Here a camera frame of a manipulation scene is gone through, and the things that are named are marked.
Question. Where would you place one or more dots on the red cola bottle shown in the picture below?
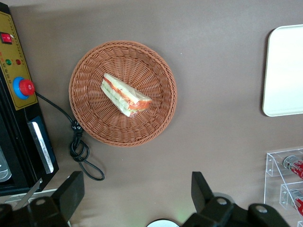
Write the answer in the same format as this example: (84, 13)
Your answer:
(298, 201)
(294, 165)

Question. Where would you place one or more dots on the triangle sandwich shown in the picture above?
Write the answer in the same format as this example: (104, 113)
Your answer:
(123, 94)

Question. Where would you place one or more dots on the grey metal machine lever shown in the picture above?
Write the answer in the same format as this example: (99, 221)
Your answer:
(28, 195)

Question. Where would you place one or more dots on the clear acrylic bottle rack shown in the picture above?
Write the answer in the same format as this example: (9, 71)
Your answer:
(274, 165)

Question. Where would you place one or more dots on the black sealing machine yellow panel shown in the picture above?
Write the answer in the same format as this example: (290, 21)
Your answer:
(21, 142)

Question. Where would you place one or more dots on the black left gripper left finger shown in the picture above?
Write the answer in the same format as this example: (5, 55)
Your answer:
(71, 189)

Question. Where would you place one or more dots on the round brown wicker basket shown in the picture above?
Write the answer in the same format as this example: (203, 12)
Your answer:
(146, 61)

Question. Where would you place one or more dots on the clear plastic food container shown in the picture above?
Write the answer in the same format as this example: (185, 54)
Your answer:
(3, 165)

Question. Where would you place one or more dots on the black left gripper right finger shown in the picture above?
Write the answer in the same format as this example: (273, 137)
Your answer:
(201, 194)

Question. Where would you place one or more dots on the cream rectangular tray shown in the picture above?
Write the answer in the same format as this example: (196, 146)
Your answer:
(286, 71)

